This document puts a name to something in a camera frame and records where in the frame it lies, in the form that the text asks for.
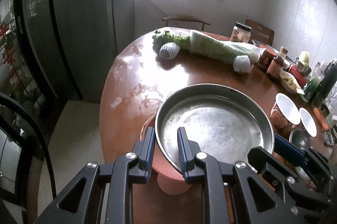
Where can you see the green lettuce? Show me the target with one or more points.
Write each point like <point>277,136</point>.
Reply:
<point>171,38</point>

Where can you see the small foam-netted fruit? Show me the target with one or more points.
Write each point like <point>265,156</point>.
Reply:
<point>169,51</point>

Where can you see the round steel pan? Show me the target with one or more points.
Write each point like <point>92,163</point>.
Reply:
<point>216,129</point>

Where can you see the glass door red decals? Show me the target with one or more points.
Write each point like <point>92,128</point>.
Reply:
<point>18,55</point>

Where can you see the white paper noodle bowl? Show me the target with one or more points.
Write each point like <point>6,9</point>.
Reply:
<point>287,108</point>
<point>308,121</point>

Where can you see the red tissue box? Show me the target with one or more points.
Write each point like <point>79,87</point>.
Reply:
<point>298,76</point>

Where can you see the wrapped napa cabbage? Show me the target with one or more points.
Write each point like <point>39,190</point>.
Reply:
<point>218,50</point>

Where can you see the brown sauce bottle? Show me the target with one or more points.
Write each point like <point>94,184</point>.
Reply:
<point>275,67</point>

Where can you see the white dish of food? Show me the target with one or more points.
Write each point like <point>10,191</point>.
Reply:
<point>289,82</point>

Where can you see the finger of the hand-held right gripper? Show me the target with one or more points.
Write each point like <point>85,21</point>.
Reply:
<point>289,150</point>
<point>266,163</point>

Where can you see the black thermos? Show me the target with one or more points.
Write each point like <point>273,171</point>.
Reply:
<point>329,82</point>

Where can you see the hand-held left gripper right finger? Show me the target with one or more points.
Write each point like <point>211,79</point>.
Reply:
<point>181,153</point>

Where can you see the orange carrot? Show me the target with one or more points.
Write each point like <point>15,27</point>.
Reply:
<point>320,116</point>

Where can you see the wooden chair curved backrest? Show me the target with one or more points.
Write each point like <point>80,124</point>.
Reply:
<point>184,19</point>

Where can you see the green liquid bottle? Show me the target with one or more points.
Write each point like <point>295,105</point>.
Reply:
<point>312,87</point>

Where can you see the pink bear-shaped plate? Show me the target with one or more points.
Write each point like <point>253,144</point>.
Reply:
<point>168,168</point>

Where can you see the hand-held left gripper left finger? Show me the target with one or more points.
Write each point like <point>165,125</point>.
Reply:
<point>150,150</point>

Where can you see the grey refrigerator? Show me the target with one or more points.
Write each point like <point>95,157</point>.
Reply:
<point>65,29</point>

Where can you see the yellow plastic item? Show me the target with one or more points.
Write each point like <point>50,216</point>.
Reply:
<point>304,57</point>

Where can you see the red sauce jar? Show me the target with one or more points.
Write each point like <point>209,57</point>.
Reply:
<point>266,58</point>

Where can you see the large foam-netted fruit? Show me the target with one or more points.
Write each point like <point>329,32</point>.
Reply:
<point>242,63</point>

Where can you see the large steel bowl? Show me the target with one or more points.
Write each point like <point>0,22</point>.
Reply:
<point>300,138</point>

